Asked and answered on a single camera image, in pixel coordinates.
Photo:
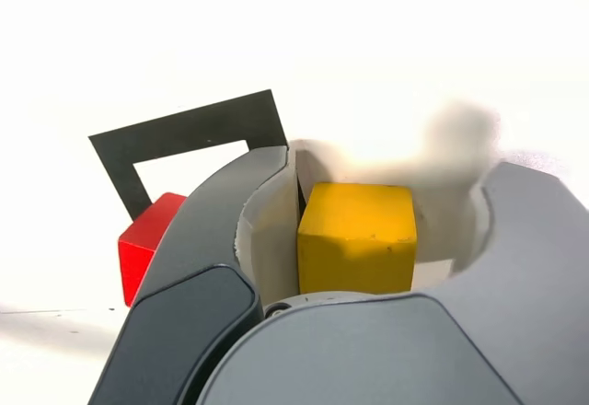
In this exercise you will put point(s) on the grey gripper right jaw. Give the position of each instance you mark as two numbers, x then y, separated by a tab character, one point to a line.
460	331

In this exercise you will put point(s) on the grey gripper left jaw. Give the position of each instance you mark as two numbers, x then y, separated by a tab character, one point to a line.
193	262

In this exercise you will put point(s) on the red cube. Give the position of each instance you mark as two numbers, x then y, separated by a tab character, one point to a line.
142	248

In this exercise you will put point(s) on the yellow cube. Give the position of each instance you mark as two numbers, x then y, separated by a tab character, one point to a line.
354	239

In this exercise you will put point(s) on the black tape square outline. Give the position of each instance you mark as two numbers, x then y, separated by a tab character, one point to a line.
184	129

